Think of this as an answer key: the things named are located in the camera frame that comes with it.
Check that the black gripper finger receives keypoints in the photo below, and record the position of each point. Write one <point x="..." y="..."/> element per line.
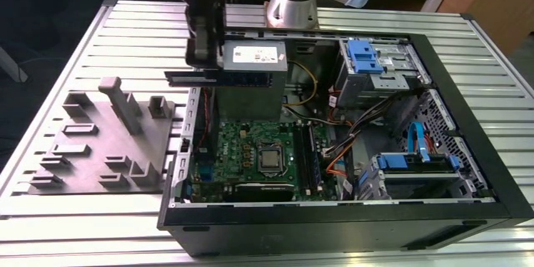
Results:
<point x="205" y="45"/>

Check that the RAM stick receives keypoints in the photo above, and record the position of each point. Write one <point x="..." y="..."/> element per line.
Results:
<point x="246" y="79"/>
<point x="315" y="154"/>

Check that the grey power supply unit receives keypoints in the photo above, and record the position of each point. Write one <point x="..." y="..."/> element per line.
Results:
<point x="250" y="101"/>

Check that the green motherboard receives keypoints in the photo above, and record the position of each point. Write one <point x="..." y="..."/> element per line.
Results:
<point x="234" y="142"/>

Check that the CPU socket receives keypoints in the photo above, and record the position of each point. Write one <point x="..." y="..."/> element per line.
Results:
<point x="271" y="146"/>

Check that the blue plastic drive latch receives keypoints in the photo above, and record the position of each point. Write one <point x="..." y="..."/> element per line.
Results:
<point x="363" y="57"/>

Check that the grey parts rack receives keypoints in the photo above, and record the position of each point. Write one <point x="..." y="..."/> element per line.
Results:
<point x="105" y="142"/>

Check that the silver CPU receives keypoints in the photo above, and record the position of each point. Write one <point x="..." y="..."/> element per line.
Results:
<point x="271" y="159"/>

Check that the blue board connector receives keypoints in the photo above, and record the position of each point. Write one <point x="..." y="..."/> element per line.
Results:
<point x="206" y="174"/>

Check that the grey chair leg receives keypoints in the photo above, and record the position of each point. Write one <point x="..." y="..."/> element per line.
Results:
<point x="15" y="63"/>

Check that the grey metal drive cage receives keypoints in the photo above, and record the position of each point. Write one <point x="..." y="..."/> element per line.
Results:
<point x="401" y="60"/>

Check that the black graphics card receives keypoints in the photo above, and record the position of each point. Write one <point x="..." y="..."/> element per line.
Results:
<point x="263" y="190"/>

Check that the hard disk in blue carrier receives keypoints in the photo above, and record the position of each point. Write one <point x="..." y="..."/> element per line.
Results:
<point x="394" y="162"/>

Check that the black PC case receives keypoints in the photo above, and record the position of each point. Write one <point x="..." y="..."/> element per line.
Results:
<point x="334" y="217"/>

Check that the grey metal disk cage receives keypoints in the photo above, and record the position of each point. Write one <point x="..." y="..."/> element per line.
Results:
<point x="417" y="176"/>

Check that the brown wooden cabinet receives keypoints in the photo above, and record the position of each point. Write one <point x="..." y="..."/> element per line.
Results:
<point x="501" y="4"/>

